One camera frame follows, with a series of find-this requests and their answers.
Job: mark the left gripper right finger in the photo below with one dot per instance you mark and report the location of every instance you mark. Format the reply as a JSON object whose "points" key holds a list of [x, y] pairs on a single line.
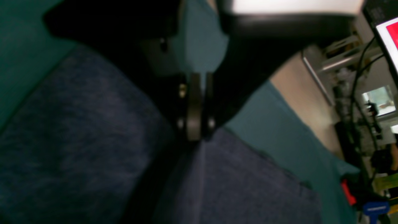
{"points": [[263, 35]]}

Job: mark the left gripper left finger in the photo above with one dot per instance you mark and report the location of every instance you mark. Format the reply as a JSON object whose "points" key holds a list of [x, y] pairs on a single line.
{"points": [[136, 36]]}

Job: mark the blue-grey heathered T-shirt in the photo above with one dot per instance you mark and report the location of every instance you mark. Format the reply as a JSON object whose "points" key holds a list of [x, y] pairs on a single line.
{"points": [[79, 145]]}

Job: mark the teal table cloth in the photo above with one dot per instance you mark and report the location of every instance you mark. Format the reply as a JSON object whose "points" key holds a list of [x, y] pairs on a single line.
{"points": [[266, 123]]}

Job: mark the computer monitor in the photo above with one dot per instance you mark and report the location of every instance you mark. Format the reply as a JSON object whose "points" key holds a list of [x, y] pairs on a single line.
{"points": [[382, 16]]}

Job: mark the orange black clamp right edge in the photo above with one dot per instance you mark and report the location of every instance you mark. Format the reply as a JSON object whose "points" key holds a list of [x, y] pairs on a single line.
{"points": [[358, 192]]}

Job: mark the blue black clamp upper right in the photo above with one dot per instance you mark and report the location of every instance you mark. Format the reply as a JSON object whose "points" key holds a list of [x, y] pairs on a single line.
{"points": [[374, 209]]}

